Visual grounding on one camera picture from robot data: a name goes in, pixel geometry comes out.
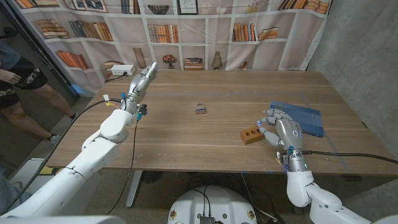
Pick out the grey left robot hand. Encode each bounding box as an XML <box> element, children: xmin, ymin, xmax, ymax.
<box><xmin>122</xmin><ymin>61</ymin><xmax>159</xmax><ymax>115</ymax></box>

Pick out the black power strip cable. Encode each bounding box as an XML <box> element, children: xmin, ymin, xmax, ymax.
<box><xmin>104</xmin><ymin>72</ymin><xmax>128</xmax><ymax>84</ymax></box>

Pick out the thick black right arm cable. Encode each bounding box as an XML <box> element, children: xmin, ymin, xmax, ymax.
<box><xmin>300</xmin><ymin>150</ymin><xmax>398</xmax><ymax>165</ymax></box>

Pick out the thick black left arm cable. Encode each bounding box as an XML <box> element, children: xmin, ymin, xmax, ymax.
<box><xmin>0</xmin><ymin>98</ymin><xmax>124</xmax><ymax>216</ymax></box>

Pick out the white table leg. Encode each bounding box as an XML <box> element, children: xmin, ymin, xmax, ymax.
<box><xmin>126</xmin><ymin>170</ymin><xmax>144</xmax><ymax>208</ymax></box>

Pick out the white power strip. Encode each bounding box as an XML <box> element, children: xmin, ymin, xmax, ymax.
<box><xmin>110</xmin><ymin>64</ymin><xmax>137</xmax><ymax>76</ymax></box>

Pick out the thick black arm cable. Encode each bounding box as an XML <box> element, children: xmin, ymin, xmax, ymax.
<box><xmin>300</xmin><ymin>150</ymin><xmax>398</xmax><ymax>165</ymax></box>
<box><xmin>0</xmin><ymin>98</ymin><xmax>124</xmax><ymax>216</ymax></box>

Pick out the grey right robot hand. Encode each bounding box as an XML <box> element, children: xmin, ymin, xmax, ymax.
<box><xmin>255</xmin><ymin>108</ymin><xmax>304</xmax><ymax>153</ymax></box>

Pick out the black metal post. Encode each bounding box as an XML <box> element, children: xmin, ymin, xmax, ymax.
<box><xmin>6</xmin><ymin>0</ymin><xmax>80</xmax><ymax>101</ymax></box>

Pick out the blue book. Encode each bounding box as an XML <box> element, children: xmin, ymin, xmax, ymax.
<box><xmin>269</xmin><ymin>100</ymin><xmax>325</xmax><ymax>138</ymax></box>

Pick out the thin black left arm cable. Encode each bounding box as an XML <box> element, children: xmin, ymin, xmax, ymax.
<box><xmin>105</xmin><ymin>119</ymin><xmax>140</xmax><ymax>216</ymax></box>

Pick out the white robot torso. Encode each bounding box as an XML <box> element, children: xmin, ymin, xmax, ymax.
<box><xmin>167</xmin><ymin>185</ymin><xmax>258</xmax><ymax>224</ymax></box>

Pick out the yellow black floor item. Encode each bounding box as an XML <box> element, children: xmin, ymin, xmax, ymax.
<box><xmin>37</xmin><ymin>164</ymin><xmax>62</xmax><ymax>176</ymax></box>

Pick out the printed bookshelf backdrop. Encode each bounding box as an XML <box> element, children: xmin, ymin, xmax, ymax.
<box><xmin>12</xmin><ymin>0</ymin><xmax>332</xmax><ymax>94</ymax></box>

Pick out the brown block with holes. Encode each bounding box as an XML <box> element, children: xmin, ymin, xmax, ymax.
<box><xmin>239</xmin><ymin>125</ymin><xmax>266</xmax><ymax>145</ymax></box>

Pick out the person in dark shorts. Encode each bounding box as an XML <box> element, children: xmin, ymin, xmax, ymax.
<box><xmin>0</xmin><ymin>26</ymin><xmax>78</xmax><ymax>147</ymax></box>

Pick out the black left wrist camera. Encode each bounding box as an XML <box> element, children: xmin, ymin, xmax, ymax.
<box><xmin>138</xmin><ymin>104</ymin><xmax>149</xmax><ymax>121</ymax></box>

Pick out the blue floor object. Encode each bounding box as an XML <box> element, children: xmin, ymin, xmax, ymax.
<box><xmin>68</xmin><ymin>83</ymin><xmax>96</xmax><ymax>98</ymax></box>

